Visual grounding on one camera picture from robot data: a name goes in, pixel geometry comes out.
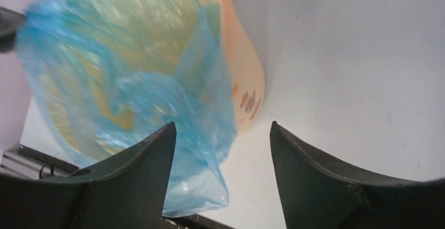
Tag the blue plastic trash bag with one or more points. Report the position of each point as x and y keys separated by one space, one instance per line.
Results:
x=105 y=74

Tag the yellow cartoon trash bin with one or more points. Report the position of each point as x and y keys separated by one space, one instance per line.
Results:
x=248 y=79

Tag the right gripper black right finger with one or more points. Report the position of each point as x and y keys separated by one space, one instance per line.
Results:
x=318 y=190

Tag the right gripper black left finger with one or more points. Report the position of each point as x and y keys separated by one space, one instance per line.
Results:
x=126 y=190

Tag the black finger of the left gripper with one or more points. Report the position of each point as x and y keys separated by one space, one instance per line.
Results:
x=10 y=23

